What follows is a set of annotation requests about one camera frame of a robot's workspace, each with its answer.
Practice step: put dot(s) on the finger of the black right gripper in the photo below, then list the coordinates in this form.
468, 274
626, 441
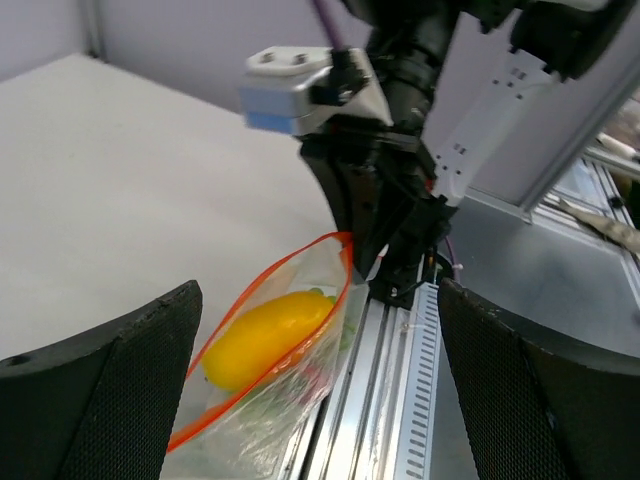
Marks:
375, 222
351, 191

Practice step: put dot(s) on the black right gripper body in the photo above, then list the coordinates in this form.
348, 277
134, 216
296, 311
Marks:
378, 182

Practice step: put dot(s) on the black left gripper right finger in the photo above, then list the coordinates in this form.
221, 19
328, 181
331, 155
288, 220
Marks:
536, 403

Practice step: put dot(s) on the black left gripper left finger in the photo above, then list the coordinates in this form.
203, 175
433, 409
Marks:
100, 404

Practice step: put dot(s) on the yellow lemon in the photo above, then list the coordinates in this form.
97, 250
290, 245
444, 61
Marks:
262, 336

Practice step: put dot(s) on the clear zip bag orange zipper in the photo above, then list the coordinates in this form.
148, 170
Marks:
245, 435

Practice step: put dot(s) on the green grape bunch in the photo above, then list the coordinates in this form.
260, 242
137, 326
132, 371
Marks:
353, 307

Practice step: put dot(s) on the red chili pepper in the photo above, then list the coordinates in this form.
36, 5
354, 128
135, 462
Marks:
315, 377

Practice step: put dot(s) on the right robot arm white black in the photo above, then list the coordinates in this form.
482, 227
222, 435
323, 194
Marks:
445, 83

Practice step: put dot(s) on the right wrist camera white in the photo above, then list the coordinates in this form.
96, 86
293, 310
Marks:
295, 90

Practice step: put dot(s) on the slotted grey cable duct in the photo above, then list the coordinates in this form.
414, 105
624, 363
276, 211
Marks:
414, 452

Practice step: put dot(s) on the aluminium mounting rail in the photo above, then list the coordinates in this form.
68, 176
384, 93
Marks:
355, 432

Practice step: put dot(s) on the right aluminium frame post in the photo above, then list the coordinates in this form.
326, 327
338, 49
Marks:
589, 124

